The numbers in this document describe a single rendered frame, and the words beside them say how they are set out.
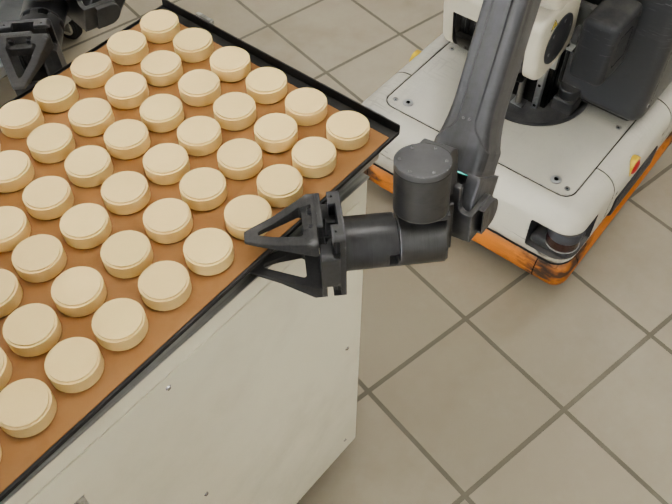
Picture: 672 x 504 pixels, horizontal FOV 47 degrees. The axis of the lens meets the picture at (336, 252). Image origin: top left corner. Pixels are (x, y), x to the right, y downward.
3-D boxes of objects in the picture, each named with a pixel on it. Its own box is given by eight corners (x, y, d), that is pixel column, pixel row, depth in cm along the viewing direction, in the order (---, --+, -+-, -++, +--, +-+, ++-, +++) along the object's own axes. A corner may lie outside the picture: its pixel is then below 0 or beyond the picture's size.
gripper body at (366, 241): (329, 298, 83) (398, 291, 83) (327, 240, 75) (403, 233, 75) (323, 250, 87) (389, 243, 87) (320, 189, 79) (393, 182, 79)
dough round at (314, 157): (297, 145, 90) (296, 132, 89) (340, 150, 90) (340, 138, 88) (287, 176, 87) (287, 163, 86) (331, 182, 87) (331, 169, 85)
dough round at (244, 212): (231, 203, 85) (229, 190, 83) (276, 208, 84) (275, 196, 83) (220, 238, 82) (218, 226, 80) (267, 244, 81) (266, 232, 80)
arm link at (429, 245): (455, 271, 81) (444, 235, 86) (459, 220, 77) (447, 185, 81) (389, 278, 81) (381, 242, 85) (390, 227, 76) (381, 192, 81)
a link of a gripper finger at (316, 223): (250, 293, 80) (341, 283, 81) (242, 251, 75) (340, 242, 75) (247, 240, 84) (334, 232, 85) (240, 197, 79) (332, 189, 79)
